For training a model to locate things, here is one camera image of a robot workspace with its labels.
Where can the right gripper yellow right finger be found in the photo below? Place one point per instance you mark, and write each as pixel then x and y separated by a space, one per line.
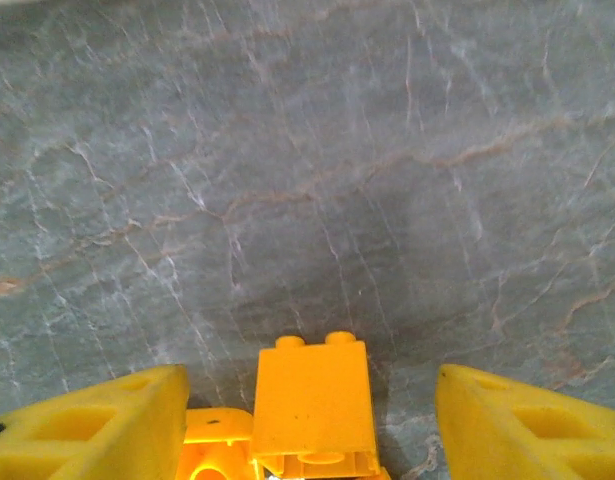
pixel 532 440

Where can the yellow lego brick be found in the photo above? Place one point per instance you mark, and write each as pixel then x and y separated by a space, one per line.
pixel 312 400
pixel 217 440

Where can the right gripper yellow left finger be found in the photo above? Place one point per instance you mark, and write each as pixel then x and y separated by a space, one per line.
pixel 87 440

